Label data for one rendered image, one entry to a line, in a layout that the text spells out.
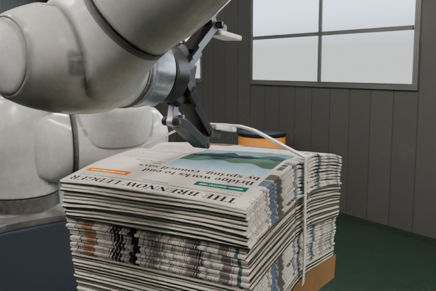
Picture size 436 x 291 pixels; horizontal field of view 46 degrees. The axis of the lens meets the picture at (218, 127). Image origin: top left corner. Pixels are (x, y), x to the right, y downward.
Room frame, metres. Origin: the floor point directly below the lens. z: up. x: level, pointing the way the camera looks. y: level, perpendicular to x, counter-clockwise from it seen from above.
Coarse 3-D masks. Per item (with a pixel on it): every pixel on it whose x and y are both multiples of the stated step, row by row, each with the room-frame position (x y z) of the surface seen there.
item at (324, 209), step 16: (176, 144) 0.89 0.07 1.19; (224, 144) 0.96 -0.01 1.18; (320, 160) 0.79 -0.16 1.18; (336, 160) 0.87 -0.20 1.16; (320, 176) 0.79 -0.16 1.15; (336, 176) 0.88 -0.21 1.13; (320, 192) 0.81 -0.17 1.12; (336, 192) 0.88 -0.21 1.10; (320, 208) 0.80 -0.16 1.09; (336, 208) 0.88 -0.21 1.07; (320, 224) 0.82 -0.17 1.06; (320, 240) 0.81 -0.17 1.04; (320, 256) 0.81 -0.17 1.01
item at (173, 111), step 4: (172, 104) 0.67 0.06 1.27; (168, 108) 0.67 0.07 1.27; (172, 108) 0.67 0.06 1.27; (176, 108) 0.67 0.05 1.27; (168, 112) 0.67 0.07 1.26; (172, 112) 0.67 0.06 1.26; (176, 112) 0.67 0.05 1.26; (168, 116) 0.67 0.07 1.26; (172, 116) 0.67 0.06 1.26; (176, 116) 0.67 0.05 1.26; (180, 116) 0.67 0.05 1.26; (184, 116) 0.68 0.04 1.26; (168, 120) 0.67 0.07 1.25; (172, 120) 0.66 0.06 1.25; (168, 124) 0.67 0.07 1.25; (172, 124) 0.66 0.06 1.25
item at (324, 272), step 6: (330, 258) 0.85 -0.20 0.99; (324, 264) 0.82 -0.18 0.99; (330, 264) 0.85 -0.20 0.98; (312, 270) 0.77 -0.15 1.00; (318, 270) 0.79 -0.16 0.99; (324, 270) 0.82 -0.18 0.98; (330, 270) 0.85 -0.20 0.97; (312, 276) 0.77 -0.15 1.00; (318, 276) 0.79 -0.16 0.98; (324, 276) 0.82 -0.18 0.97; (330, 276) 0.86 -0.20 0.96; (312, 282) 0.77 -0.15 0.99; (318, 282) 0.79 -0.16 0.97; (324, 282) 0.83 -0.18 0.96; (312, 288) 0.77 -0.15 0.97; (318, 288) 0.79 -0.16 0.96
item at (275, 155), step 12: (168, 144) 0.88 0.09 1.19; (228, 156) 0.75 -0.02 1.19; (240, 156) 0.75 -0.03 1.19; (252, 156) 0.74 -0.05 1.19; (264, 156) 0.74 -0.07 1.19; (276, 156) 0.75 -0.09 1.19; (288, 156) 0.75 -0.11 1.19; (312, 156) 0.76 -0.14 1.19; (300, 168) 0.73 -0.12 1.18; (312, 168) 0.76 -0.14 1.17; (300, 180) 0.72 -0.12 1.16; (300, 192) 0.72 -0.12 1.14; (300, 204) 0.73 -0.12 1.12; (300, 216) 0.72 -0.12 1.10; (300, 228) 0.72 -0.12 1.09; (300, 240) 0.74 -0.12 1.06; (300, 252) 0.73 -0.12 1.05; (300, 264) 0.73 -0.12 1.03; (300, 276) 0.73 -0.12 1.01
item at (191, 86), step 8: (192, 88) 0.68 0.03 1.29; (192, 96) 0.68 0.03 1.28; (184, 104) 0.70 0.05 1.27; (192, 104) 0.69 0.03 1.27; (184, 112) 0.71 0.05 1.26; (192, 112) 0.71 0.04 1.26; (200, 112) 0.71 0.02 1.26; (192, 120) 0.72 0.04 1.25; (200, 120) 0.71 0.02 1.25; (200, 128) 0.73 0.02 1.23; (208, 128) 0.73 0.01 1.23
